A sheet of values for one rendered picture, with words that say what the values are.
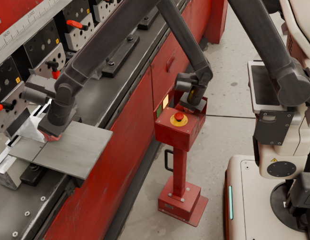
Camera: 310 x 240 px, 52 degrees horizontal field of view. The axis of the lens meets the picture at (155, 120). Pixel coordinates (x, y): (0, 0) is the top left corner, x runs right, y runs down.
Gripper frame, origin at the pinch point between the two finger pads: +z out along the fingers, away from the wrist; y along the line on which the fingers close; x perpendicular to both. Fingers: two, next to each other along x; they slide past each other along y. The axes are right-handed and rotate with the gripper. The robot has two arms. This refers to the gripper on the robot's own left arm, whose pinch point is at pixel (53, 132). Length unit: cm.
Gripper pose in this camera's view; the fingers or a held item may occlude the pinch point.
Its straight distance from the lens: 102.0
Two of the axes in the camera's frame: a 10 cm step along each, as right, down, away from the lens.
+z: -3.9, 5.0, 7.8
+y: -3.5, 7.0, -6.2
